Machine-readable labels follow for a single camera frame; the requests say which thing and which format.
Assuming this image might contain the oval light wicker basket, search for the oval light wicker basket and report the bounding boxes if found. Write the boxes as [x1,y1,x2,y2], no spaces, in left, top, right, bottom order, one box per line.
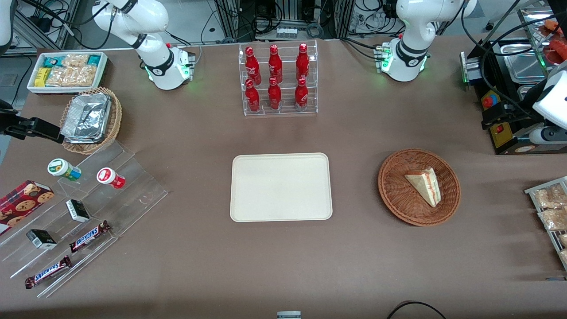
[60,87,123,155]

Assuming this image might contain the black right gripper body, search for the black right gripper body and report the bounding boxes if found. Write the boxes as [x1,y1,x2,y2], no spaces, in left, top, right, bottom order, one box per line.
[0,100,21,139]

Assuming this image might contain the red lid snack cup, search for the red lid snack cup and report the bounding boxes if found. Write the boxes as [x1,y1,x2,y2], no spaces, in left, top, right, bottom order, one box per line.
[97,167,126,190]

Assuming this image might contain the round brown wicker basket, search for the round brown wicker basket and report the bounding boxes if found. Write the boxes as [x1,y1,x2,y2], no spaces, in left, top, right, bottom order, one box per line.
[378,148,461,227]

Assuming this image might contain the black table cable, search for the black table cable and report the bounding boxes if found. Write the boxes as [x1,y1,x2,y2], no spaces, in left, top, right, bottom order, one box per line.
[386,301,448,319]

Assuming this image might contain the steel warmer pan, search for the steel warmer pan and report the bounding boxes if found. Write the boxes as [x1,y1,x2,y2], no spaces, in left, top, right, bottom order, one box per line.
[501,43,550,84]
[517,84,544,101]

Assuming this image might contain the black food warmer cabinet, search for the black food warmer cabinet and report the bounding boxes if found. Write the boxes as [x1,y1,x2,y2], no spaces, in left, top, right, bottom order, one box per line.
[461,0,567,156]

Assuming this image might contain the red chocolate cookie box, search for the red chocolate cookie box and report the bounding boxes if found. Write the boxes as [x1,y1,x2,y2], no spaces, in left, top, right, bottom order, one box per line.
[0,180,55,236]

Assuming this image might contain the grey wire rack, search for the grey wire rack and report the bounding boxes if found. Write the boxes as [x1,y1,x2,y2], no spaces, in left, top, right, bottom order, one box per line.
[525,176,567,271]

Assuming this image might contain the clear rice cracker bag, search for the clear rice cracker bag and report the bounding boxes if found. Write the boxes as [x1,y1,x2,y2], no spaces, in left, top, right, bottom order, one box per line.
[62,54,89,68]
[46,66,97,88]

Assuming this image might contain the clear acrylic bottle rack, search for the clear acrylic bottle rack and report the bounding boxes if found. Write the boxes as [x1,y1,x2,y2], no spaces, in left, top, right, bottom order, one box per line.
[238,39,318,117]

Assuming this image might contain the green lid snack cup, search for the green lid snack cup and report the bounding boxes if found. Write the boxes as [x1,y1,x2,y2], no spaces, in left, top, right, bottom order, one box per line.
[47,158,82,182]

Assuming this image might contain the triangular sandwich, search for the triangular sandwich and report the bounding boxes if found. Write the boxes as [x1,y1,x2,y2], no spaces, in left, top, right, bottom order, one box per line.
[404,167,442,208]

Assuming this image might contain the aluminium foil trays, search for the aluminium foil trays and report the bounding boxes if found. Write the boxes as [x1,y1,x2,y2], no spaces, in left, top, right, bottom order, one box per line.
[61,92,112,144]

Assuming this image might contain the small black box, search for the small black box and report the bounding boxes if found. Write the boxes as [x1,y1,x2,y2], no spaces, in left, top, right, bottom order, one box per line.
[26,229,58,250]
[66,199,90,223]

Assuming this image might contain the red cola bottle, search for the red cola bottle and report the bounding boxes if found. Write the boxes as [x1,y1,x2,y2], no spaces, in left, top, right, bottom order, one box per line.
[296,43,310,81]
[268,44,283,84]
[245,79,260,113]
[295,77,309,110]
[268,77,282,110]
[245,46,262,86]

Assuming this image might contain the brown snickers bar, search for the brown snickers bar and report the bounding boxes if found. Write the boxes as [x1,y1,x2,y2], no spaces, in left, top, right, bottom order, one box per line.
[70,220,111,253]
[24,256,72,289]

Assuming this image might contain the white snack bin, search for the white snack bin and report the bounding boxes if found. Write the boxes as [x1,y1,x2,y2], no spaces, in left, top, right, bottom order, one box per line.
[27,51,109,94]

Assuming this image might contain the beige rectangular tray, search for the beige rectangular tray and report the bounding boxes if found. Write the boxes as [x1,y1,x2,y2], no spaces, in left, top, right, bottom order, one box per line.
[230,153,333,222]

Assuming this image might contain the clear acrylic step display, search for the clear acrylic step display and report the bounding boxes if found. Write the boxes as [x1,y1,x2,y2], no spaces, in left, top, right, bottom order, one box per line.
[0,141,169,298]

